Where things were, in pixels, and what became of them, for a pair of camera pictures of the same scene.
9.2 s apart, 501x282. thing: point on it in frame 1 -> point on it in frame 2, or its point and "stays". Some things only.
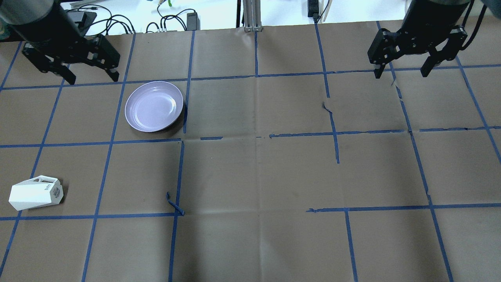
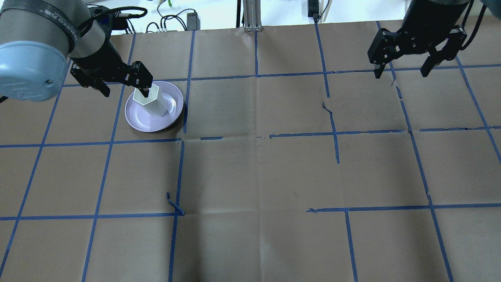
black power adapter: x=193 y=22 stays
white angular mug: x=40 y=192 -> x=159 y=103
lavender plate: x=152 y=106 stays
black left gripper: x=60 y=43 -> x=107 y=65
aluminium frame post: x=252 y=12 stays
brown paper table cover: x=292 y=162 stays
